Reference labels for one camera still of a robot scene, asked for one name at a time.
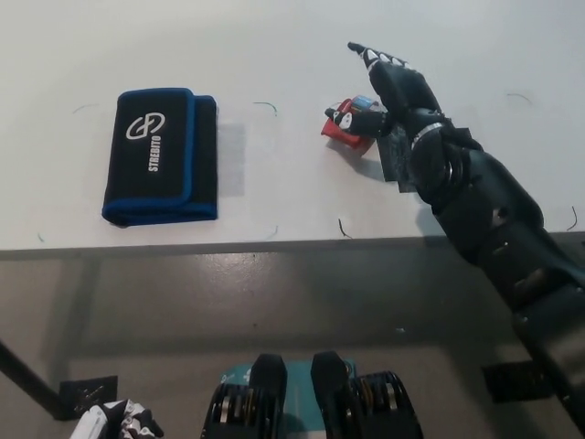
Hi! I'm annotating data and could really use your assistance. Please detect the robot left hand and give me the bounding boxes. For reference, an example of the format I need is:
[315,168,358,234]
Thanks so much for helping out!
[68,398,165,439]

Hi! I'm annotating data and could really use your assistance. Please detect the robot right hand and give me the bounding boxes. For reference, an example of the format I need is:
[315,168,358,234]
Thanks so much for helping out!
[324,41,447,141]

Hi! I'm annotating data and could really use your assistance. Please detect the red tape dispenser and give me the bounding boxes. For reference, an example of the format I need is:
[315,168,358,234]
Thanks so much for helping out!
[319,94,386,157]

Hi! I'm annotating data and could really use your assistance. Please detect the black tape patch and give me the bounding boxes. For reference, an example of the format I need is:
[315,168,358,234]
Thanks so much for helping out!
[376,123,424,196]

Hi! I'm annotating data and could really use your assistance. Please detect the black table leg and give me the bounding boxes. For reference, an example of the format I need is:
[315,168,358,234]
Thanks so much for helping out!
[0,338,61,421]

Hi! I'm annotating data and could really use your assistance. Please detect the black blue-trimmed fabric pouch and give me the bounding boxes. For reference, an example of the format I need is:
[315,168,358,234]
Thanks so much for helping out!
[100,86,220,228]

